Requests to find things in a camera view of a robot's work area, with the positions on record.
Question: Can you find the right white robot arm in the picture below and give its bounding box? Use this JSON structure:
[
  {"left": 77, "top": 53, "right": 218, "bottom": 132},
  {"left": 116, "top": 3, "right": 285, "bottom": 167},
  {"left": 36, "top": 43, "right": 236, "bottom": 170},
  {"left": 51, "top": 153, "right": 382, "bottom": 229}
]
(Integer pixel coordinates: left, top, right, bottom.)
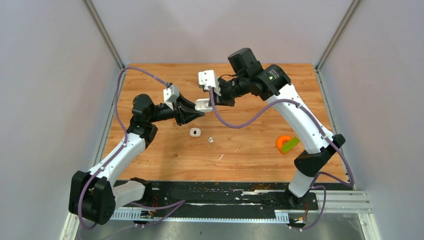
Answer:
[{"left": 198, "top": 47, "right": 346, "bottom": 209}]

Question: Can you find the white oval earbud case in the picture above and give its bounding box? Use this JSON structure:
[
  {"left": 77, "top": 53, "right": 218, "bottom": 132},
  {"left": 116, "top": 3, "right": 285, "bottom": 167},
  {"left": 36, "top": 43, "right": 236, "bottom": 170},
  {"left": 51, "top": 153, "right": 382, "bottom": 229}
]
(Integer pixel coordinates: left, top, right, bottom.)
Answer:
[{"left": 194, "top": 98, "right": 213, "bottom": 113}]

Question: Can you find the white gold earbud case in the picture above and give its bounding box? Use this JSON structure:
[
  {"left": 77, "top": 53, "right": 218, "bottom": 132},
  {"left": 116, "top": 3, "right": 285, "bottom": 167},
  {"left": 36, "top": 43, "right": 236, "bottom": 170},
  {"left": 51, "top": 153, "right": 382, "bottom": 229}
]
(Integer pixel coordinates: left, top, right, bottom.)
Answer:
[{"left": 189, "top": 127, "right": 202, "bottom": 138}]

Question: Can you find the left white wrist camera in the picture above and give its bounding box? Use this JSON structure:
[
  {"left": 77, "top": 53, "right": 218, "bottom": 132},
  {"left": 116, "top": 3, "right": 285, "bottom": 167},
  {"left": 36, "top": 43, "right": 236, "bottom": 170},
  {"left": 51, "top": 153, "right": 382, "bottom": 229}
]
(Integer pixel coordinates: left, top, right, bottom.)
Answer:
[{"left": 163, "top": 84, "right": 180, "bottom": 110}]

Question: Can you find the purple cable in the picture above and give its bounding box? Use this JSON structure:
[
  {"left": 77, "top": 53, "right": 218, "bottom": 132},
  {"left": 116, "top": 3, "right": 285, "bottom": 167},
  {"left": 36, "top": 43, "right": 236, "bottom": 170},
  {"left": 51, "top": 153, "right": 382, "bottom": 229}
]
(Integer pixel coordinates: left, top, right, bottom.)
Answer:
[
  {"left": 79, "top": 66, "right": 187, "bottom": 231},
  {"left": 208, "top": 86, "right": 355, "bottom": 232}
]

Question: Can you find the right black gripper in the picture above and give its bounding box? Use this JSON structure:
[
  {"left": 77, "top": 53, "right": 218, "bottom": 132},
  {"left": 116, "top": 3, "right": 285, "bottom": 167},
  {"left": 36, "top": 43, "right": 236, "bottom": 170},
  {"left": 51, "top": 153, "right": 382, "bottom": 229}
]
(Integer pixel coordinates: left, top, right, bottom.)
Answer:
[{"left": 208, "top": 73, "right": 249, "bottom": 107}]

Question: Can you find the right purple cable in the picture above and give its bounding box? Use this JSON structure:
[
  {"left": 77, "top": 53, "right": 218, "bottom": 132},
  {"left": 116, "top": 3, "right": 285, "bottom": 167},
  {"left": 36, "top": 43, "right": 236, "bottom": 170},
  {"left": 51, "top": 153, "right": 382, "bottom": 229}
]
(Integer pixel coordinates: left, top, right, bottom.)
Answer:
[{"left": 208, "top": 86, "right": 355, "bottom": 232}]

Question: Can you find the orange ring toy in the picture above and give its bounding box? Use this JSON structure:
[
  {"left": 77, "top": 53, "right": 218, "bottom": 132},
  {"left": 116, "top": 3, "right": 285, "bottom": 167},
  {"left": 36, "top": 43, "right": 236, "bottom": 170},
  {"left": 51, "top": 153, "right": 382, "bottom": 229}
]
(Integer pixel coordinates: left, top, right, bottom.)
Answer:
[{"left": 275, "top": 135, "right": 295, "bottom": 155}]

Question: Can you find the white slotted cable duct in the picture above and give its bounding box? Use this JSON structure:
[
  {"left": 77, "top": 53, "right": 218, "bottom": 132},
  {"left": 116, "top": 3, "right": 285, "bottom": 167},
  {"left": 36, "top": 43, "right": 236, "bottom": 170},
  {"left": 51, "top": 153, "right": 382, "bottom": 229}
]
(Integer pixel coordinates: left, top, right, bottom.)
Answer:
[{"left": 110, "top": 210, "right": 290, "bottom": 224}]

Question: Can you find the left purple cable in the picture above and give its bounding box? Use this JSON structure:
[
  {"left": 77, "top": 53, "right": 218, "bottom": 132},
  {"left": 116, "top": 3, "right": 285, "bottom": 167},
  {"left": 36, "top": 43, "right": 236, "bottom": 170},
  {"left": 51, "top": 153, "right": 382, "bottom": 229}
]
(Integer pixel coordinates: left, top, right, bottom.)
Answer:
[{"left": 79, "top": 66, "right": 187, "bottom": 231}]

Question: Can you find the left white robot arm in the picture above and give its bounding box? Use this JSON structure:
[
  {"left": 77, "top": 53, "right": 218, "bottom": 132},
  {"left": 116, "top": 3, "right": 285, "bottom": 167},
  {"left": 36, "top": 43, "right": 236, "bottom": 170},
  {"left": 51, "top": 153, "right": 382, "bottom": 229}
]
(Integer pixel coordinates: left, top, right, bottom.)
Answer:
[{"left": 68, "top": 94, "right": 205, "bottom": 225}]

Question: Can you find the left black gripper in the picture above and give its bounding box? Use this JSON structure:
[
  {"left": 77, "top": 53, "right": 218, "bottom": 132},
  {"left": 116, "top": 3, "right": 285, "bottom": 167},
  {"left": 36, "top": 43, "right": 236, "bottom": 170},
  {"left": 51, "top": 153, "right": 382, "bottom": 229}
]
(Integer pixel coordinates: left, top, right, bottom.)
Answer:
[{"left": 148, "top": 91, "right": 205, "bottom": 126}]

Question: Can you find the green building block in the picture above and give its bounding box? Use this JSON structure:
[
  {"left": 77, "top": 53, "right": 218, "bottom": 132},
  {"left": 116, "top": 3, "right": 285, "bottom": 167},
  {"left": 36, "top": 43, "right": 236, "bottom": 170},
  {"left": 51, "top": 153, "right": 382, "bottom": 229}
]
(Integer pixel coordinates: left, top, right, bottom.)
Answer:
[{"left": 280, "top": 137, "right": 300, "bottom": 154}]

